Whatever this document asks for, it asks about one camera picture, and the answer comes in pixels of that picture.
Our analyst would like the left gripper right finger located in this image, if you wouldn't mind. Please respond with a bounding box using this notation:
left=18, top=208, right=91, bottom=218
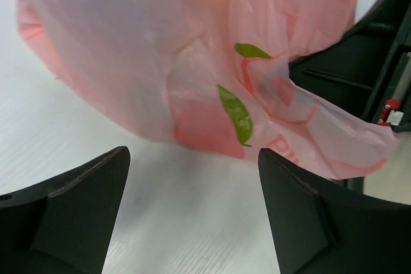
left=258, top=148, right=410, bottom=273

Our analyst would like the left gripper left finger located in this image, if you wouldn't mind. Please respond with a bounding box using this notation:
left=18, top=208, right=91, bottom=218
left=1, top=146, right=130, bottom=273

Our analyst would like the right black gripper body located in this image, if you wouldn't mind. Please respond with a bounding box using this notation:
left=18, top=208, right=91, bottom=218
left=290, top=0, right=410, bottom=133

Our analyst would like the pink plastic bag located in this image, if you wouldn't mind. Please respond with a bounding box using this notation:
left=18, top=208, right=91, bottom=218
left=17, top=0, right=399, bottom=179

